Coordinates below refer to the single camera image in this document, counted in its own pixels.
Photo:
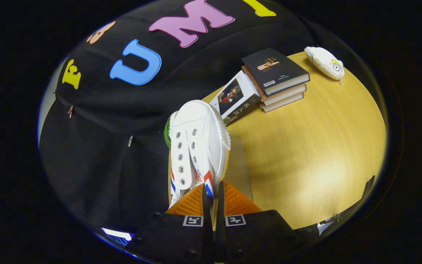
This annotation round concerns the cream fabric storage box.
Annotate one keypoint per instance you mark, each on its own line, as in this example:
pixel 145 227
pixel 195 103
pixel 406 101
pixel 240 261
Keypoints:
pixel 240 172

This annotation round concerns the monitor screen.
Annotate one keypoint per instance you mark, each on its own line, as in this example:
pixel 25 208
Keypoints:
pixel 117 234

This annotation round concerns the white canvas shoe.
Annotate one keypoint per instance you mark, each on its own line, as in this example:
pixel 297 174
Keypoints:
pixel 203 139

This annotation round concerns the pink clip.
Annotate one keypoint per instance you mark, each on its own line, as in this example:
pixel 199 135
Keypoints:
pixel 70 111

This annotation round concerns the white plush toy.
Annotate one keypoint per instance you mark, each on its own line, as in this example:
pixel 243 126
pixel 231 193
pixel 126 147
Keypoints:
pixel 324 62

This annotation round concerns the silver clip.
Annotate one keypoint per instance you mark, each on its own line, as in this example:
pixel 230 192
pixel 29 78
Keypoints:
pixel 130 140

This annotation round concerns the white portrait cover book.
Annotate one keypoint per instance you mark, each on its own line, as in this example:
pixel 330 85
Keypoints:
pixel 240 97

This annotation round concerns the watermelon slice plush toy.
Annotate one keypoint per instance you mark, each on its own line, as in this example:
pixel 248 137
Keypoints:
pixel 167 134

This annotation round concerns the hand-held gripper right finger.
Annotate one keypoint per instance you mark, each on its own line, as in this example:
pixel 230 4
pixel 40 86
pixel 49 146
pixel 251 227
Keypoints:
pixel 220 227

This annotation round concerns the black backdrop cloth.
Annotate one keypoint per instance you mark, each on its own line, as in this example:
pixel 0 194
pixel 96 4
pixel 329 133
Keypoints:
pixel 104 146

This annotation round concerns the black hardcover book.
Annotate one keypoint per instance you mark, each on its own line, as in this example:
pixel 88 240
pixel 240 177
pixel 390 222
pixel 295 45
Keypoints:
pixel 273 69

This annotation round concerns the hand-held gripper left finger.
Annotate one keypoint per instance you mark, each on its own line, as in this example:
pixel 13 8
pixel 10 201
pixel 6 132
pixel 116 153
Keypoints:
pixel 207 223

